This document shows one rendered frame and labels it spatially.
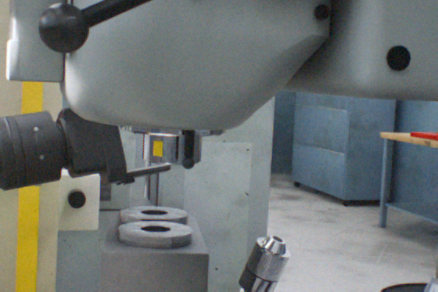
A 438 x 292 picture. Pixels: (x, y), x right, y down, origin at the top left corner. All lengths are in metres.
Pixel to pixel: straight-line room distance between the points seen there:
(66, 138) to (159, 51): 0.42
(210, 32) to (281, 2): 0.06
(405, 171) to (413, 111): 0.65
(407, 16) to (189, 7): 0.15
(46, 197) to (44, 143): 1.46
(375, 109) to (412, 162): 0.67
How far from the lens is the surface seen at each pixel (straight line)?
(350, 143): 7.84
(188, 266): 0.84
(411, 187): 8.01
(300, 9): 0.53
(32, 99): 2.30
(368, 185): 8.01
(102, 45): 0.51
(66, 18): 0.44
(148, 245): 0.85
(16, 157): 0.88
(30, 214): 2.34
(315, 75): 0.58
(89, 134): 0.92
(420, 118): 7.88
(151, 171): 0.94
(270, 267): 0.93
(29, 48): 0.56
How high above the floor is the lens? 1.35
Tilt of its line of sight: 4 degrees down
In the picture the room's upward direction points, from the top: 3 degrees clockwise
